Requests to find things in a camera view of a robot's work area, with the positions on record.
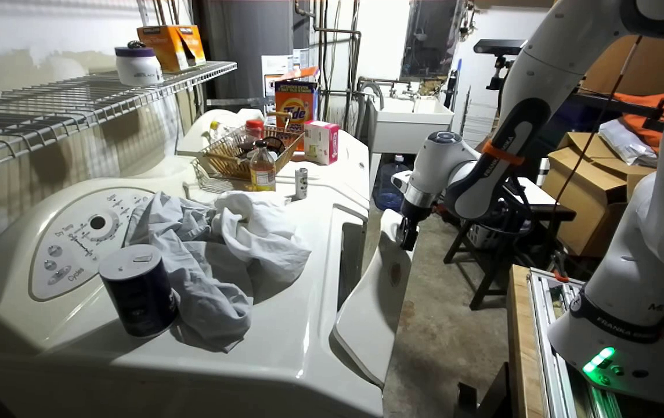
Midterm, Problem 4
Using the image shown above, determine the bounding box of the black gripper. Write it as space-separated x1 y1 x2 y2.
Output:
395 200 430 252

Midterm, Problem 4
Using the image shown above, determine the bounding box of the white dryer door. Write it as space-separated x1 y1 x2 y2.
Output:
330 228 414 389

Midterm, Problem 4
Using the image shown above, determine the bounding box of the black folding stool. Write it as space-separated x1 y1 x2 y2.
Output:
440 174 577 312

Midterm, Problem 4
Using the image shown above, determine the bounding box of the white utility sink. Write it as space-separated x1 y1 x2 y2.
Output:
370 79 458 158

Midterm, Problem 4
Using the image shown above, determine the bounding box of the pink cardboard box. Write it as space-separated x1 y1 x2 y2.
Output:
305 119 344 167

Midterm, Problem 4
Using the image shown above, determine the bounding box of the wooden robot platform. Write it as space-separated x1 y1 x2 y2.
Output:
503 261 664 418

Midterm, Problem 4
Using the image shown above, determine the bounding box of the large printed cardboard box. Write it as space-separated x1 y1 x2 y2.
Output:
271 76 320 134

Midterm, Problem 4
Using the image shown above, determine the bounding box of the wicker basket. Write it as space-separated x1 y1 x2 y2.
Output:
196 124 308 193

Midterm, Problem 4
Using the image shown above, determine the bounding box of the brown cardboard box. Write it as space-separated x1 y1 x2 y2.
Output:
538 129 660 260

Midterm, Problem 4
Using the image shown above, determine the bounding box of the crumpled white cloth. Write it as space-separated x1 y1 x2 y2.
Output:
125 187 313 354

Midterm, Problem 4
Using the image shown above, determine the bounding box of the white plastic bag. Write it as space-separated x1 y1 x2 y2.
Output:
596 115 664 167

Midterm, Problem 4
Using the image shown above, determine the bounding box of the grey water heater tank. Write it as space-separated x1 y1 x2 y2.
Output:
197 0 297 105

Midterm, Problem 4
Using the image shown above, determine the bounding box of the orange cloth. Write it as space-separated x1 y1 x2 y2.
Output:
613 90 664 153

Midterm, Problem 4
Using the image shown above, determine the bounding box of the dark cylindrical canister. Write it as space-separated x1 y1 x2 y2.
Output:
97 244 182 339

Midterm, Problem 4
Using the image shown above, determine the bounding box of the orange box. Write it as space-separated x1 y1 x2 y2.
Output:
135 23 208 73

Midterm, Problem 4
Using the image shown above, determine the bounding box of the white jar with dark lid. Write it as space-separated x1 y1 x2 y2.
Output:
111 40 167 87

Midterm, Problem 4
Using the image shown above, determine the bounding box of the aluminium rail frame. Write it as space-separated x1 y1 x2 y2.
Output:
526 264 630 418

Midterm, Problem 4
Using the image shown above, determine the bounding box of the black camera on stand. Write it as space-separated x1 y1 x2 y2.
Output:
472 34 526 95

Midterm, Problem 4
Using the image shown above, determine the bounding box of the white wire shelf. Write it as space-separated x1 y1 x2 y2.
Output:
0 57 240 185

